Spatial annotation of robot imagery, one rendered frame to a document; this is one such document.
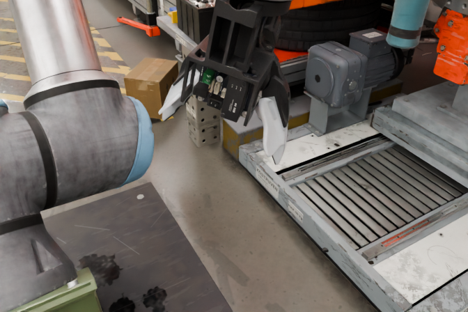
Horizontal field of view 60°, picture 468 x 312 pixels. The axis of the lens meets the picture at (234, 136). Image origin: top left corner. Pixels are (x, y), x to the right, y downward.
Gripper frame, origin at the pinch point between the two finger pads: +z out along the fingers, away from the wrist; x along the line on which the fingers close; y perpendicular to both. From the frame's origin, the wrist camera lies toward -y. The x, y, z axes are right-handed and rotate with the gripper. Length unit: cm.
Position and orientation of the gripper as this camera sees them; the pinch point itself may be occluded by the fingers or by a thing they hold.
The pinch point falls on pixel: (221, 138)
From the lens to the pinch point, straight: 50.3
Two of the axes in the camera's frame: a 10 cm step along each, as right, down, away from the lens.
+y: -3.2, 5.5, -7.7
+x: 9.3, 3.6, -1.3
